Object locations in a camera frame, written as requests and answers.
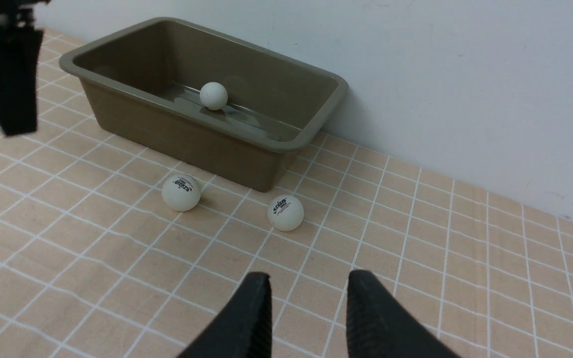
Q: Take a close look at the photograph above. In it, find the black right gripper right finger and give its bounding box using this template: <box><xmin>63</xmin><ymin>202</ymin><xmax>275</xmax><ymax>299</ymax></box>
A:
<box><xmin>346</xmin><ymin>269</ymin><xmax>459</xmax><ymax>358</ymax></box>

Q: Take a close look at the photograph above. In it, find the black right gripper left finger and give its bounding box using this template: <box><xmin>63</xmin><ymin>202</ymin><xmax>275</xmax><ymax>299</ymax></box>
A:
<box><xmin>178</xmin><ymin>272</ymin><xmax>273</xmax><ymax>358</ymax></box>

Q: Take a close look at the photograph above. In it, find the olive green plastic bin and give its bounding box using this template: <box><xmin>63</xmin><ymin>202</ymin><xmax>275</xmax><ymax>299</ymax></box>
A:
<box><xmin>60</xmin><ymin>17</ymin><xmax>348</xmax><ymax>192</ymax></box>

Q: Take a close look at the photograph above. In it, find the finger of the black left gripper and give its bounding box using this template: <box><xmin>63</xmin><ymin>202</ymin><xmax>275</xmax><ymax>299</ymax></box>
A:
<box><xmin>0</xmin><ymin>27</ymin><xmax>44</xmax><ymax>137</ymax></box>

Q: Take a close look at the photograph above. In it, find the orange checkered tablecloth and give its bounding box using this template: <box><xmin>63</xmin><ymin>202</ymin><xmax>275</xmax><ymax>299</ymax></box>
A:
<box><xmin>0</xmin><ymin>31</ymin><xmax>573</xmax><ymax>358</ymax></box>

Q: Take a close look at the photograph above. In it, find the white ping-pong ball logo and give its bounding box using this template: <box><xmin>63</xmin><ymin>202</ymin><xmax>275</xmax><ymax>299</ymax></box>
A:
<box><xmin>161</xmin><ymin>174</ymin><xmax>202</xmax><ymax>212</ymax></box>
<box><xmin>268</xmin><ymin>195</ymin><xmax>304</xmax><ymax>233</ymax></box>

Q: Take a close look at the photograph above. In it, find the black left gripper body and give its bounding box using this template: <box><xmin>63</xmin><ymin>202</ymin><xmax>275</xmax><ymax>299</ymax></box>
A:
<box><xmin>0</xmin><ymin>0</ymin><xmax>50</xmax><ymax>29</ymax></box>

